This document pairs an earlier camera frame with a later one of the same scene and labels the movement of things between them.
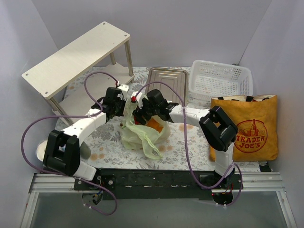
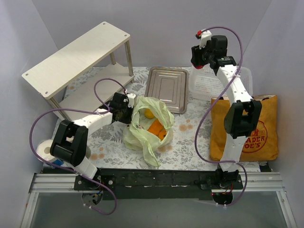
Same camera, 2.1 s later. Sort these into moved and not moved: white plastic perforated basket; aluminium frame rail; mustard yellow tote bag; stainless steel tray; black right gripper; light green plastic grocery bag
Moved: light green plastic grocery bag; black right gripper
Not moved: white plastic perforated basket; aluminium frame rail; stainless steel tray; mustard yellow tote bag
